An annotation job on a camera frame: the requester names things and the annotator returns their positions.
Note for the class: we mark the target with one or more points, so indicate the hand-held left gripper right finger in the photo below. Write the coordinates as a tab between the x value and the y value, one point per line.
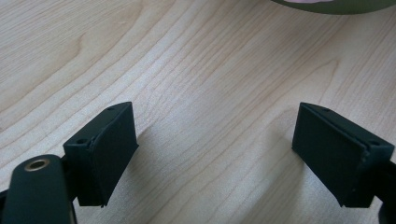
336	155

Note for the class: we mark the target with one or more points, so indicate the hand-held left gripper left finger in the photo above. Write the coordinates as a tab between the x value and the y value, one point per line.
102	152

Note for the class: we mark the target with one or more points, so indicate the green plastic bucket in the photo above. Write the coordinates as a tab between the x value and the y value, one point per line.
339	7

